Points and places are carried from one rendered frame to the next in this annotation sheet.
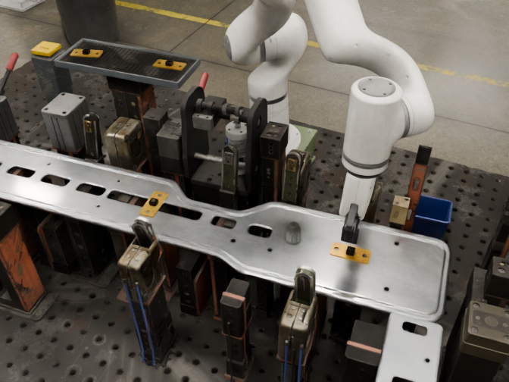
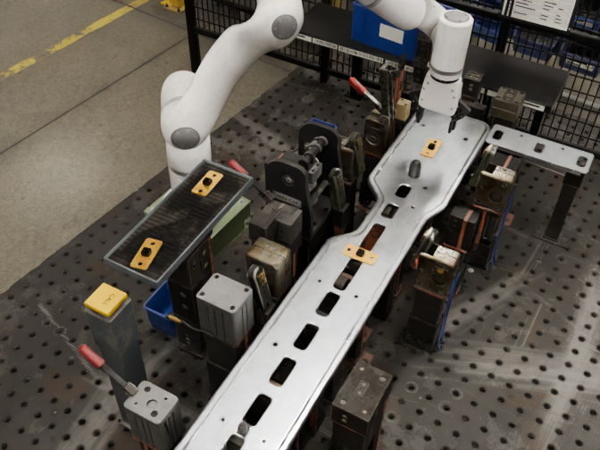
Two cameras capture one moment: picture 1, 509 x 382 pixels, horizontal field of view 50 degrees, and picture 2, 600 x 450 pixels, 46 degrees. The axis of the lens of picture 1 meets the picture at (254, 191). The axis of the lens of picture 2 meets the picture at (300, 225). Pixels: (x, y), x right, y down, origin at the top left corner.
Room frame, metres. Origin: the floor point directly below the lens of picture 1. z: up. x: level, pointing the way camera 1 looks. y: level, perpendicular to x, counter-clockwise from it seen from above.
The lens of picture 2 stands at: (0.93, 1.39, 2.25)
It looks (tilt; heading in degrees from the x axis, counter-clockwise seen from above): 45 degrees down; 278
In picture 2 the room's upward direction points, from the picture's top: 1 degrees clockwise
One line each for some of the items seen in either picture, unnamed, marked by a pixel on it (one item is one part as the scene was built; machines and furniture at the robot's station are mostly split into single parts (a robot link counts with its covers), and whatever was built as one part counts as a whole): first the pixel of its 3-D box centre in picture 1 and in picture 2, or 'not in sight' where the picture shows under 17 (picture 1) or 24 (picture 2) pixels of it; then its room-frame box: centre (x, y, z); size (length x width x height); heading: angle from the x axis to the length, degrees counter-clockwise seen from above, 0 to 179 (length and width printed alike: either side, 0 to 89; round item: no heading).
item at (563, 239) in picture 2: not in sight; (564, 202); (0.37, -0.21, 0.84); 0.11 x 0.06 x 0.29; 160
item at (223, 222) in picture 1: (228, 267); (384, 251); (0.88, 0.07, 0.84); 0.12 x 0.05 x 0.29; 160
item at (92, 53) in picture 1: (86, 51); (145, 252); (1.38, 0.45, 1.17); 0.08 x 0.04 x 0.01; 82
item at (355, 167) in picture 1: (365, 156); (445, 68); (0.79, -0.20, 1.26); 0.09 x 0.08 x 0.03; 160
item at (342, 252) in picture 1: (350, 251); (431, 146); (0.78, -0.20, 1.01); 0.08 x 0.04 x 0.01; 70
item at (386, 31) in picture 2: not in sight; (404, 24); (0.90, -0.71, 1.10); 0.30 x 0.17 x 0.13; 153
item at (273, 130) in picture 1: (273, 195); not in sight; (1.07, -0.05, 0.91); 0.07 x 0.05 x 0.42; 160
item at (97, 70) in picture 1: (127, 62); (182, 218); (1.34, 0.34, 1.16); 0.37 x 0.14 x 0.02; 70
